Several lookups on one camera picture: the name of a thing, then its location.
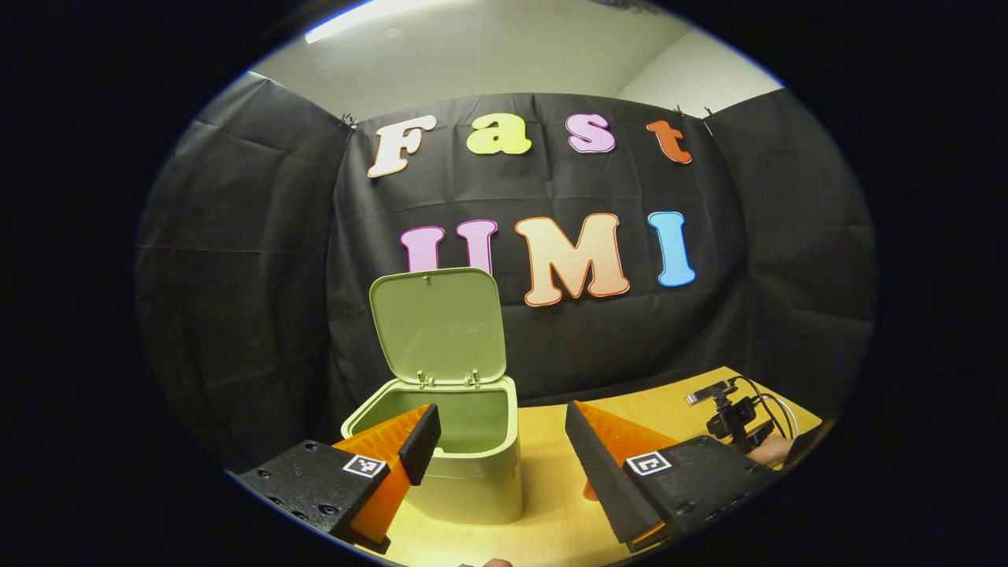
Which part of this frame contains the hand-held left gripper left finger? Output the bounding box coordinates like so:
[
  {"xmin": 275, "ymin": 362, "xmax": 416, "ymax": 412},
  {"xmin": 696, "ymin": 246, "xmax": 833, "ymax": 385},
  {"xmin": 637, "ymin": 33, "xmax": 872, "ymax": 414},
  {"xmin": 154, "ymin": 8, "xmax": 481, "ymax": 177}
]
[{"xmin": 235, "ymin": 404, "xmax": 442, "ymax": 554}]

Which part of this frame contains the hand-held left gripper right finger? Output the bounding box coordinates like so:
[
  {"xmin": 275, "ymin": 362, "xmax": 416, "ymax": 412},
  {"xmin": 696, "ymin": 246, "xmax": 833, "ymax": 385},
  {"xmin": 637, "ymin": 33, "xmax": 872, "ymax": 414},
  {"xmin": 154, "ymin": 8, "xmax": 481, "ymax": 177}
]
[{"xmin": 565, "ymin": 401, "xmax": 780, "ymax": 552}]

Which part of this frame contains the green desktop garbage bin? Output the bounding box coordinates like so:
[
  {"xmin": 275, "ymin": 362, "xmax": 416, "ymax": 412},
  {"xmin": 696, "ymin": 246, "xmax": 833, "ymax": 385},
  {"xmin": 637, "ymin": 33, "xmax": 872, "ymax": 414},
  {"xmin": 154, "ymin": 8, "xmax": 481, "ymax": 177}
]
[{"xmin": 340, "ymin": 267, "xmax": 524, "ymax": 525}]

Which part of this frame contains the wooden desktop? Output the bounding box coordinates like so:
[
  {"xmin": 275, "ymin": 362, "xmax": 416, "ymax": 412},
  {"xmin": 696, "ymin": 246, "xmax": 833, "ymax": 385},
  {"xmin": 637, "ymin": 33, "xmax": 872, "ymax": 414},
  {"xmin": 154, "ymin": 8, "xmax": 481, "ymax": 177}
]
[{"xmin": 378, "ymin": 366, "xmax": 824, "ymax": 567}]

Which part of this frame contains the black backdrop cloth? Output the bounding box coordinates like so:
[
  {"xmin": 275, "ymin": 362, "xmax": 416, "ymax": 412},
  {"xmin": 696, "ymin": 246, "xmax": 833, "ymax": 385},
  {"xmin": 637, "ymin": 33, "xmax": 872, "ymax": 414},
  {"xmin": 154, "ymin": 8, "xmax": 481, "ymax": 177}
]
[{"xmin": 135, "ymin": 71, "xmax": 876, "ymax": 473}]

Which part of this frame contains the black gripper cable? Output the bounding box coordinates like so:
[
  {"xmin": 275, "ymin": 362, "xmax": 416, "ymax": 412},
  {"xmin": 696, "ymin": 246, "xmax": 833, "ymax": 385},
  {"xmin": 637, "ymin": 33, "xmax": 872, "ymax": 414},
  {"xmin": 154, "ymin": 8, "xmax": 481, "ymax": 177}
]
[{"xmin": 734, "ymin": 376, "xmax": 782, "ymax": 426}]

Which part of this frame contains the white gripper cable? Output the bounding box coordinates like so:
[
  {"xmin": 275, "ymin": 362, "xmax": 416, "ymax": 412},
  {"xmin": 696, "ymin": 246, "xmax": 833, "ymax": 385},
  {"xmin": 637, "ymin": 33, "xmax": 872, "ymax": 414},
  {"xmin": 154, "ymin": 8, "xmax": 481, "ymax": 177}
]
[{"xmin": 756, "ymin": 391, "xmax": 799, "ymax": 439}]

